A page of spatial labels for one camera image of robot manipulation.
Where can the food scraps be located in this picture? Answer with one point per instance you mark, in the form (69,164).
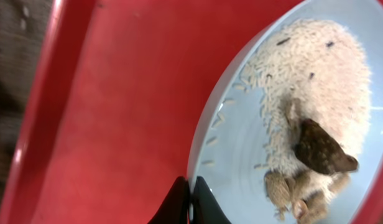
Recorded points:
(316,111)

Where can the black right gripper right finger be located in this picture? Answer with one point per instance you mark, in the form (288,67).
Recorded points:
(205,208)

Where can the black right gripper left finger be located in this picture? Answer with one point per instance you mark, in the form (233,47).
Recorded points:
(174,208)

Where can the light blue plate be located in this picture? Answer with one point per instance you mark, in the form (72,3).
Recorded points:
(228,145)

